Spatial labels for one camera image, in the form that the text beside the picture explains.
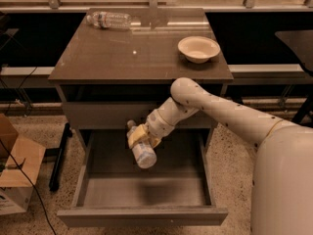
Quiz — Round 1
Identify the open grey middle drawer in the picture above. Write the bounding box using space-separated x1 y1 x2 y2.
58 129 228 227

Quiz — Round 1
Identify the grey drawer cabinet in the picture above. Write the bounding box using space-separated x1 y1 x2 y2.
49 8 233 148

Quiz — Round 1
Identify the clear plastic water bottle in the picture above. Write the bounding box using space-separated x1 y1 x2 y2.
86 11 131 29

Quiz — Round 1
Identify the black cable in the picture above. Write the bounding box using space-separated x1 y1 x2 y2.
0 137 58 235

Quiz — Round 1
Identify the cardboard box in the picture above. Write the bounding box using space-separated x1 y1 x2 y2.
0 114 46 215

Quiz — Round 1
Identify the black left table leg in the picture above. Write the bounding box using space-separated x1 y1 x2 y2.
45 122 72 192

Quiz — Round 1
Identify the white bowl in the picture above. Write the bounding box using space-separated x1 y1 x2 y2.
178 36 220 64

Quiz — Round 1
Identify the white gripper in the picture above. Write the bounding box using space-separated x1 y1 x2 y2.
127 110 174 149

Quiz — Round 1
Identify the black office chair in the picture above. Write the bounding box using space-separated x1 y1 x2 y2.
274 29 313 129

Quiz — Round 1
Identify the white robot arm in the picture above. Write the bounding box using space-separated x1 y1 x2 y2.
127 77 313 235

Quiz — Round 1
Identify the blue plastic bottle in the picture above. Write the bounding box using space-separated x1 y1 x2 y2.
127 120 157 169

